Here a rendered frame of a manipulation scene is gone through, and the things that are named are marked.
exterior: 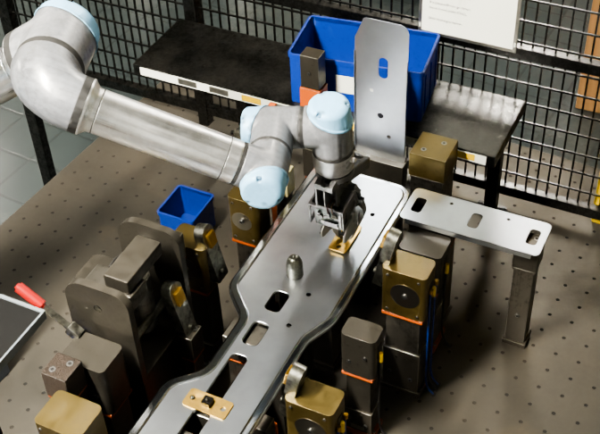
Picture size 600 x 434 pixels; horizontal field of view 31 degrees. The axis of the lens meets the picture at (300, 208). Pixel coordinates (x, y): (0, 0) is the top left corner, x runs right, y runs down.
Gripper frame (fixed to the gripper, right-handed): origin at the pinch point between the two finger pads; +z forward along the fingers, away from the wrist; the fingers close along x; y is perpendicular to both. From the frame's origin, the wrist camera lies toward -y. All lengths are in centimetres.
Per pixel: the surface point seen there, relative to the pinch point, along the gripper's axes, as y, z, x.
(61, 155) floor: -83, 112, -158
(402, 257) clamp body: 4.2, -2.5, 13.8
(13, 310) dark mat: 51, -19, -37
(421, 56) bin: -53, -1, -4
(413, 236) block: -7.9, 5.4, 11.4
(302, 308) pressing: 20.1, 0.4, 0.2
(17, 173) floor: -68, 111, -166
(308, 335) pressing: 25.4, 0.2, 4.0
